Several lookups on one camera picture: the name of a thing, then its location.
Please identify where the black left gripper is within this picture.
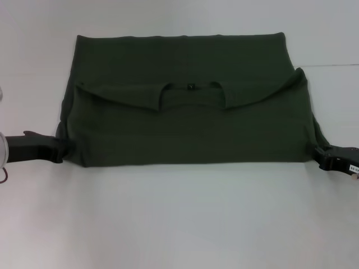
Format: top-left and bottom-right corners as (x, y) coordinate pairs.
(6, 129), (74, 165)

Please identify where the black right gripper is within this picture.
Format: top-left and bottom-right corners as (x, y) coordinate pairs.
(314, 145), (359, 177)

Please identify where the dark green printed t-shirt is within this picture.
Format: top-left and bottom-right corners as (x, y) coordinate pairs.
(54, 32), (334, 169)

